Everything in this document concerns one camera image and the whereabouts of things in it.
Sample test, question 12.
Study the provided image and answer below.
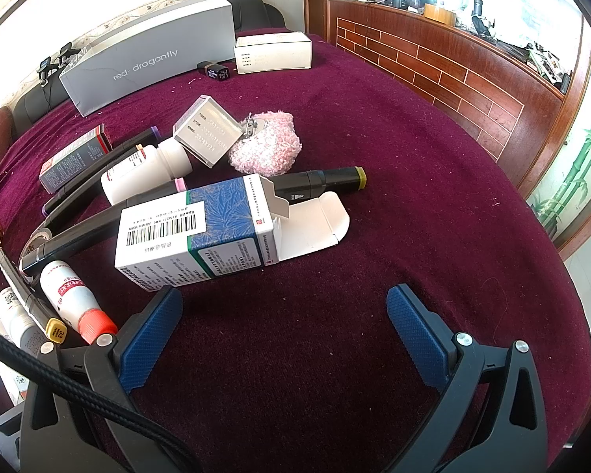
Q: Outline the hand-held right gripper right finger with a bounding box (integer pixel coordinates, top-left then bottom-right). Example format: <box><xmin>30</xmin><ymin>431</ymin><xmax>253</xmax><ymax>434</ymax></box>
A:
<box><xmin>386</xmin><ymin>283</ymin><xmax>550</xmax><ymax>473</ymax></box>

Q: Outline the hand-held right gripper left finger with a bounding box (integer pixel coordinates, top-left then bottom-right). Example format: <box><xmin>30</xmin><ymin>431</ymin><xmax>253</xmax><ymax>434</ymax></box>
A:
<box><xmin>20</xmin><ymin>286</ymin><xmax>184</xmax><ymax>473</ymax></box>

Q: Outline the blue white medicine box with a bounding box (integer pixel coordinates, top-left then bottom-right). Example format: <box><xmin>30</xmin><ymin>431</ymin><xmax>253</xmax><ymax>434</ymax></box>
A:
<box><xmin>114</xmin><ymin>173</ymin><xmax>350</xmax><ymax>289</ymax></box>

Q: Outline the red grey medicine box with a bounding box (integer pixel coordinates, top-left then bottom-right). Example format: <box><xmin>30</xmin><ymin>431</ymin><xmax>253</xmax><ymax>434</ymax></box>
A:
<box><xmin>39</xmin><ymin>125</ymin><xmax>113</xmax><ymax>193</ymax></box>

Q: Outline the pink fluffy plush keychain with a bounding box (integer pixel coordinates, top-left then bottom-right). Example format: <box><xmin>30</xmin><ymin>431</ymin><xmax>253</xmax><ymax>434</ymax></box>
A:
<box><xmin>228</xmin><ymin>111</ymin><xmax>303</xmax><ymax>177</ymax></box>

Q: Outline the white bottle red cap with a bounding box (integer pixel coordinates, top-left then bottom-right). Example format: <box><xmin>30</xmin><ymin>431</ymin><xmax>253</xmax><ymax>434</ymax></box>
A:
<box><xmin>39</xmin><ymin>260</ymin><xmax>119</xmax><ymax>346</ymax></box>

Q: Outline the grey black marker yellow cap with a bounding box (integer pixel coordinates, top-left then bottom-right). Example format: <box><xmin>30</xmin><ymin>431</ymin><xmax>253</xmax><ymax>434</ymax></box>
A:
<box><xmin>0</xmin><ymin>249</ymin><xmax>69</xmax><ymax>343</ymax></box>

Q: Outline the black marker pink cap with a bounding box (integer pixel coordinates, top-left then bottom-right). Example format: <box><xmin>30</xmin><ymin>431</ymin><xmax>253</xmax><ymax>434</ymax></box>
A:
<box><xmin>19</xmin><ymin>177</ymin><xmax>189</xmax><ymax>277</ymax></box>

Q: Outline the small white spray bottle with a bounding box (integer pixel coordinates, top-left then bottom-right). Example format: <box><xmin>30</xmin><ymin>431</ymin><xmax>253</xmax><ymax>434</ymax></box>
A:
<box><xmin>0</xmin><ymin>288</ymin><xmax>47</xmax><ymax>356</ymax></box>

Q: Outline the white printed carton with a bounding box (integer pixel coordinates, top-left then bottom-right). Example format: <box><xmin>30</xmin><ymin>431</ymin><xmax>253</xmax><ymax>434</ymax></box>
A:
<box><xmin>0</xmin><ymin>355</ymin><xmax>30</xmax><ymax>407</ymax></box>

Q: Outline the white pill bottle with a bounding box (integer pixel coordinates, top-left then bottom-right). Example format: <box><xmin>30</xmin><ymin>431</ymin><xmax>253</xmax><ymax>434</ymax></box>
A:
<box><xmin>101</xmin><ymin>138</ymin><xmax>194</xmax><ymax>206</ymax></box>

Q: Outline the black marker orange cap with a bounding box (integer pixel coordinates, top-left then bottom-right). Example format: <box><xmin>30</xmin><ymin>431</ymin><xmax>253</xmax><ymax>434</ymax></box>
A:
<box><xmin>39</xmin><ymin>144</ymin><xmax>146</xmax><ymax>237</ymax></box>

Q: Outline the black marker purple cap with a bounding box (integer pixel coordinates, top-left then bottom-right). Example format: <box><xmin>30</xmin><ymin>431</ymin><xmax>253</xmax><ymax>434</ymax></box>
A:
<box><xmin>41</xmin><ymin>127</ymin><xmax>161</xmax><ymax>218</ymax></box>

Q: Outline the small clear silver box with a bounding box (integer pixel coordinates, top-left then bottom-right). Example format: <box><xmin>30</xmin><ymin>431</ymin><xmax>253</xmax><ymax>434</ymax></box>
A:
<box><xmin>172</xmin><ymin>95</ymin><xmax>242</xmax><ymax>168</ymax></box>

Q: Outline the small black battery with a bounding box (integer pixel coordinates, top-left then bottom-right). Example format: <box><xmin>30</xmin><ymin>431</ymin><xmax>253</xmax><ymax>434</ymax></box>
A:
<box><xmin>197</xmin><ymin>60</ymin><xmax>233</xmax><ymax>81</ymax></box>

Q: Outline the wooden brick pattern counter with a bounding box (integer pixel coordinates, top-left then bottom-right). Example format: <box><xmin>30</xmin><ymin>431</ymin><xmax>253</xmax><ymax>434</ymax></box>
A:
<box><xmin>302</xmin><ymin>0</ymin><xmax>591</xmax><ymax>262</ymax></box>

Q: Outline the large grey shoe box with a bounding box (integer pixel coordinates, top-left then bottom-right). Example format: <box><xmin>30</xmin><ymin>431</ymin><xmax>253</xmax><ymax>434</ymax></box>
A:
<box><xmin>59</xmin><ymin>0</ymin><xmax>237</xmax><ymax>117</ymax></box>

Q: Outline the black clamp device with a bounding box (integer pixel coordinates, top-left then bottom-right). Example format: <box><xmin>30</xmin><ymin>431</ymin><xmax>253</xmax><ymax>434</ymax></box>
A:
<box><xmin>37</xmin><ymin>44</ymin><xmax>87</xmax><ymax>84</ymax></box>

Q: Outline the white cardboard box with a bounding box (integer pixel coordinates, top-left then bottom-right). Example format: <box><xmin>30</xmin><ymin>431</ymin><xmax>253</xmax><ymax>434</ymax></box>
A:
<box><xmin>234</xmin><ymin>32</ymin><xmax>312</xmax><ymax>75</ymax></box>

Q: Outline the tan box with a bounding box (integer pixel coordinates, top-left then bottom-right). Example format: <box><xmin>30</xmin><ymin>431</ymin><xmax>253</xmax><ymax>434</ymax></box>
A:
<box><xmin>424</xmin><ymin>2</ymin><xmax>456</xmax><ymax>25</ymax></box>

